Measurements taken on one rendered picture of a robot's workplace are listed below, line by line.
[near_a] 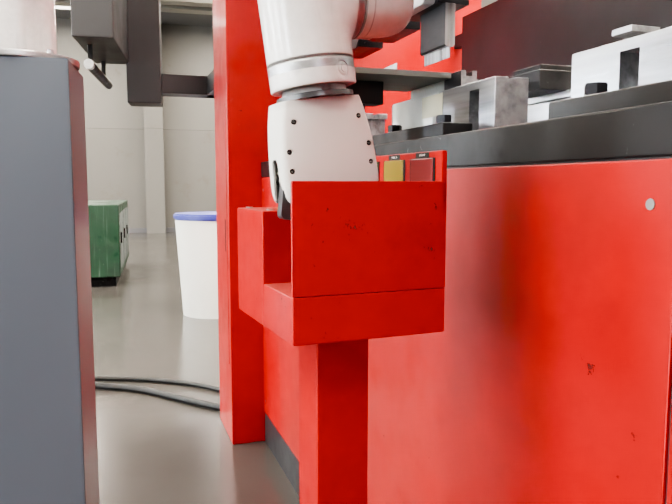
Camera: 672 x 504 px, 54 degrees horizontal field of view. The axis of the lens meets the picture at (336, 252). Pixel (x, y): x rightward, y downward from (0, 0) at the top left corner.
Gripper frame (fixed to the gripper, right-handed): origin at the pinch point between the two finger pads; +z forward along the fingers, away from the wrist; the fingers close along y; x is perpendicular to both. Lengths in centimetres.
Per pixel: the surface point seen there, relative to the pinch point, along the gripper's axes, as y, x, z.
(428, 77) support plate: -38, -39, -22
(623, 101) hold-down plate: -29.9, 9.4, -11.0
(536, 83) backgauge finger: -62, -41, -19
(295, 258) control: 6.0, 4.8, -0.7
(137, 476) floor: 16, -126, 68
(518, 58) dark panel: -100, -91, -32
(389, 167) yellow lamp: -10.1, -5.4, -7.6
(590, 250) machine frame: -21.3, 12.0, 2.8
